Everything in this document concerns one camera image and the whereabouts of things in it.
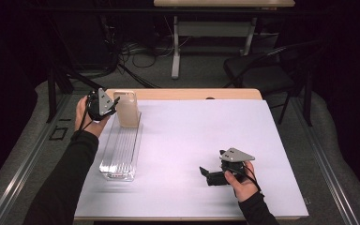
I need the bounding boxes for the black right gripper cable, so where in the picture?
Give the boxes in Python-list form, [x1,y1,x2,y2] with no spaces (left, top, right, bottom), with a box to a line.
[226,162,265,198]

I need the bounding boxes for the white table cover sheet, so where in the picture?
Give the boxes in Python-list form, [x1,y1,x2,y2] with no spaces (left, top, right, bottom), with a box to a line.
[74,98,309,219]

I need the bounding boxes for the person's left hand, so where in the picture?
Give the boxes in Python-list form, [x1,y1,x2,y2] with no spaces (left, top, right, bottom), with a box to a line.
[74,95,113,139]

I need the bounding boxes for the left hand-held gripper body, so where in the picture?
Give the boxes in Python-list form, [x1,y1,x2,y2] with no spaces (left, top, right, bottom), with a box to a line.
[85,87,117,123]

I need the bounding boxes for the light wooden table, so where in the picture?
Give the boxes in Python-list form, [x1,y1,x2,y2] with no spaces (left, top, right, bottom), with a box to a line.
[73,88,308,223]

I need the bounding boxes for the white-legged wooden desk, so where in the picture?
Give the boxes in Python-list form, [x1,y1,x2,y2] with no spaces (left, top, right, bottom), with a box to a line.
[153,0,296,80]

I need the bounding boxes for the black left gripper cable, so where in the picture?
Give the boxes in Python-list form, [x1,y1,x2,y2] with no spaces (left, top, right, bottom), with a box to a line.
[74,98,94,139]

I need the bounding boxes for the clear plastic packaging tray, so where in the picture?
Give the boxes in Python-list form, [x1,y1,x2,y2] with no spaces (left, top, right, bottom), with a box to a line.
[98,112,143,183]

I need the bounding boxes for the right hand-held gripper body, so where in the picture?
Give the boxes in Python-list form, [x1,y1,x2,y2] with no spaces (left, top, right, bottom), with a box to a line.
[206,147,256,188]

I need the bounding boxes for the aluminium floor rail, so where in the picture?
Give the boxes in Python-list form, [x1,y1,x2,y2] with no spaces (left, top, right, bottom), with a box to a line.
[290,97,360,225]
[0,93,73,225]

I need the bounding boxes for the black folding chair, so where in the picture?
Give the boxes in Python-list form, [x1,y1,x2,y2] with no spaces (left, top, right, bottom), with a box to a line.
[222,40,323,126]

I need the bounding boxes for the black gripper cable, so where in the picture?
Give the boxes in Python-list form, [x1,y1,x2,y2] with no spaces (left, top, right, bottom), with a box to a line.
[74,98,94,139]
[226,162,265,198]

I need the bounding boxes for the beige phone case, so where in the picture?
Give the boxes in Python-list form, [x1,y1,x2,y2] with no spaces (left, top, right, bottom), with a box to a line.
[112,90,141,128]

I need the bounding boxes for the black metal stand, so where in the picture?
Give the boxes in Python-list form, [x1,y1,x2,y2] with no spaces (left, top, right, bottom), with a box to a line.
[45,62,104,124]

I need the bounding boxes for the bundle of floor cables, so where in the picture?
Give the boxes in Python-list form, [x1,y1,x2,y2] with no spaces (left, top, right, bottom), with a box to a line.
[118,40,170,89]

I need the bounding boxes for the person's right hand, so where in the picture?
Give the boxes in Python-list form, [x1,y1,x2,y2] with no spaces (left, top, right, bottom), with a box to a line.
[224,160,259,203]

